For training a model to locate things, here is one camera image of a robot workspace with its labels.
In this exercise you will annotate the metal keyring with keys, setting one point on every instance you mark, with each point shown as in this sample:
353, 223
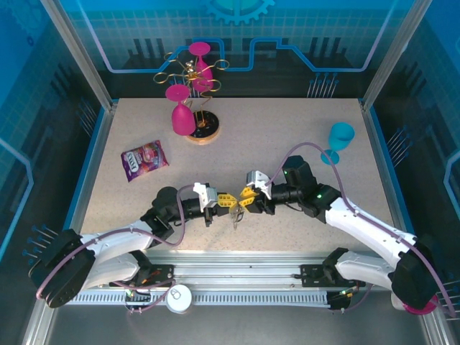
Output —
236, 217

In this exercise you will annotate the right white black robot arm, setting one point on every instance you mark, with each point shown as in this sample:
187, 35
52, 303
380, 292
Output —
363, 223

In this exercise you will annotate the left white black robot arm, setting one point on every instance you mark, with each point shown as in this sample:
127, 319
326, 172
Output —
115, 240

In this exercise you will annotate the purple candy bag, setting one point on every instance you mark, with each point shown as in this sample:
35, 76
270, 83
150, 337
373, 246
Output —
143, 160

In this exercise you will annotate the blue plastic goblet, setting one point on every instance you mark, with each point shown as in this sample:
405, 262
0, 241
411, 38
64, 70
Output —
341, 134

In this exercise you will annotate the pink plastic goblet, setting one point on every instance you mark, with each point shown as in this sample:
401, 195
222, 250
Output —
182, 120
200, 48

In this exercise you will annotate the white round cap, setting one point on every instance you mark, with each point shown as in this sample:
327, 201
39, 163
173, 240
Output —
178, 298

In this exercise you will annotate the white cup with pink lid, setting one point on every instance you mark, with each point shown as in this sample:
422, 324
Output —
417, 311

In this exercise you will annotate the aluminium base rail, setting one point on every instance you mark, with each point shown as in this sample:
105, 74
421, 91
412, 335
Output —
244, 260

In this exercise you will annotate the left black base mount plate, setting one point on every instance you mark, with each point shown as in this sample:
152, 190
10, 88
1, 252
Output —
161, 275

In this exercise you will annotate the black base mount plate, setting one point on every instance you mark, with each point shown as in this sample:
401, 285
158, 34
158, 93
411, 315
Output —
312, 275
161, 275

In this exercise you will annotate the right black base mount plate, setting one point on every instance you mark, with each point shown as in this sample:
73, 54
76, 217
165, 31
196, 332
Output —
312, 275

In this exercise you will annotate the aluminium frame post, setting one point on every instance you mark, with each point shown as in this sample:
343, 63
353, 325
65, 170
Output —
79, 54
391, 54

